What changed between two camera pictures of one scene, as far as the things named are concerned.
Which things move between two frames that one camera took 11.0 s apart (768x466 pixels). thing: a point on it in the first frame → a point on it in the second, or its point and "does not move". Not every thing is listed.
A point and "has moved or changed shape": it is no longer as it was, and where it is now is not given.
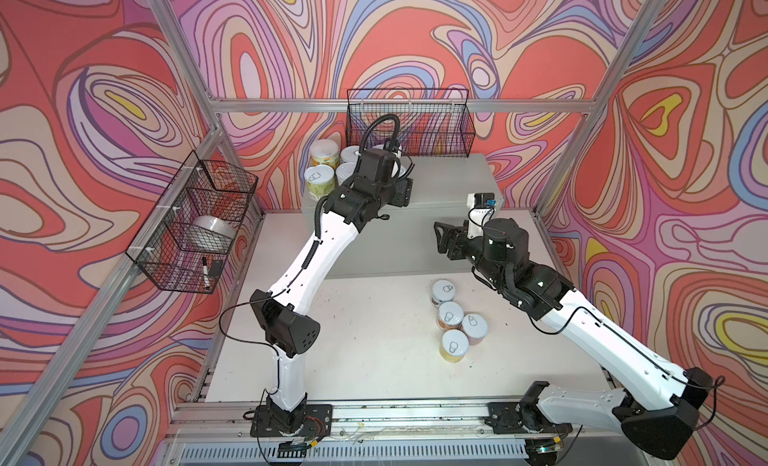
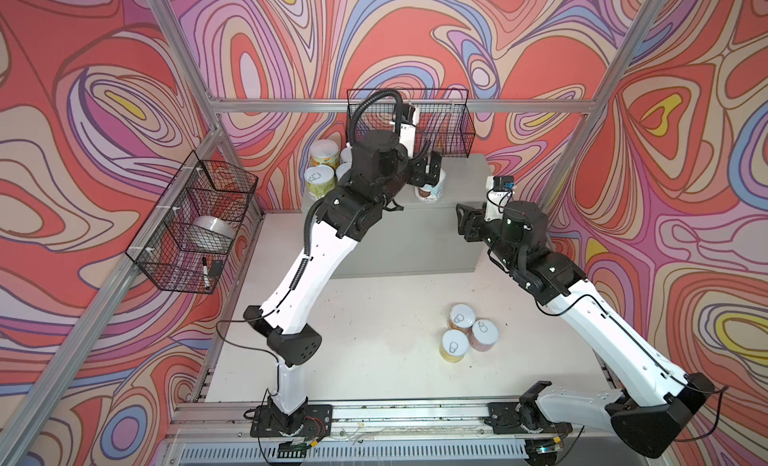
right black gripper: x=449 y=233 → x=471 y=219
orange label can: x=449 y=316 has moved or changed shape
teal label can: x=443 y=290 → x=432 y=194
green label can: x=320 y=180 does not move
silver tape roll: x=213 y=228 does not move
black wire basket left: x=186 y=244 does not move
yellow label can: x=454 y=344 does not move
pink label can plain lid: x=344 y=171 does not move
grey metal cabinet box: x=403 y=245 does not move
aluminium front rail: x=227 y=420 does not move
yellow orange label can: x=325 y=152 does not move
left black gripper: x=403 y=188 → x=417 y=164
